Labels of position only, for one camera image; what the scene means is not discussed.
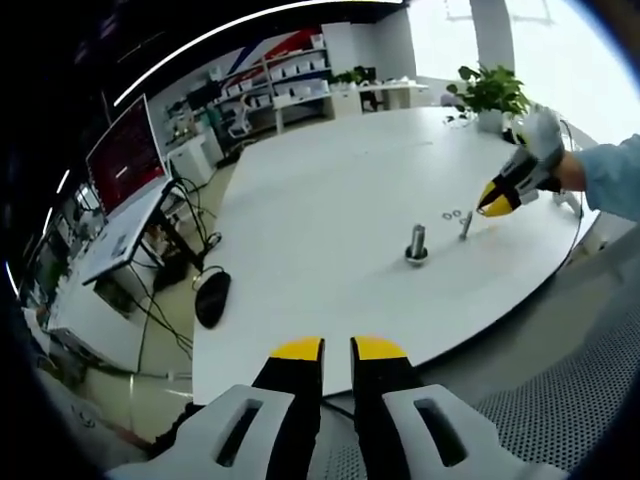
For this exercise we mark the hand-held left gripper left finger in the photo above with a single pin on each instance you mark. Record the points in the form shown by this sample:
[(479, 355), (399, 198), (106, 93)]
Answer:
[(290, 400)]

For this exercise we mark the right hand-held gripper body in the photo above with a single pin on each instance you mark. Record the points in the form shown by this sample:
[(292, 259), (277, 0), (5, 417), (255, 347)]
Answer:
[(545, 135)]

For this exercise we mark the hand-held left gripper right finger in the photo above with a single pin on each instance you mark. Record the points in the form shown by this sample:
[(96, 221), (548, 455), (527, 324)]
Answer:
[(385, 400)]

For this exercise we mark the thin steel threaded stud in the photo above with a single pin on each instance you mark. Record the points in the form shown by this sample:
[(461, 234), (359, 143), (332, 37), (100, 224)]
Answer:
[(465, 227)]

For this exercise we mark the thick steel threaded stud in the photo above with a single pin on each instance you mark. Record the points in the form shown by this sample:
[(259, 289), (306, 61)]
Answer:
[(418, 240)]

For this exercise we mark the person's right hand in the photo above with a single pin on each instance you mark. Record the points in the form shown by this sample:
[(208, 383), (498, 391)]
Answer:
[(570, 172)]

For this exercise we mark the large potted green plant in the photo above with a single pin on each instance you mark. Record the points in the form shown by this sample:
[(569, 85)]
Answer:
[(495, 92)]

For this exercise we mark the black pouch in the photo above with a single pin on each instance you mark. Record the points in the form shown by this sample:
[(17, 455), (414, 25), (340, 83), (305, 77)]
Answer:
[(212, 300)]

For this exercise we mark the small potted plant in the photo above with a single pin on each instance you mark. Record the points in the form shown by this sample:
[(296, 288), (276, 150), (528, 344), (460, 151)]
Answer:
[(350, 76)]

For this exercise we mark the white standing desk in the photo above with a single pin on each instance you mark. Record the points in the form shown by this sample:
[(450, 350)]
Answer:
[(125, 235)]

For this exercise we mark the white storage shelving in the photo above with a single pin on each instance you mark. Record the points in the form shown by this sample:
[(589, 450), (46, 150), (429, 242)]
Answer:
[(295, 70)]

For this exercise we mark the white cabinet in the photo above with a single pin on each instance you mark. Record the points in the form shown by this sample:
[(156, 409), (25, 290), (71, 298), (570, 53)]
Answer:
[(192, 160)]

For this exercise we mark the white office chair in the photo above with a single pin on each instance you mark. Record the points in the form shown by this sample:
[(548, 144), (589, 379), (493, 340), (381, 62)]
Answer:
[(240, 125)]

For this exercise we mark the computer monitor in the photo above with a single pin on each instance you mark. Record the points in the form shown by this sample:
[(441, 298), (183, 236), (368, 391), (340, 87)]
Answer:
[(127, 155)]

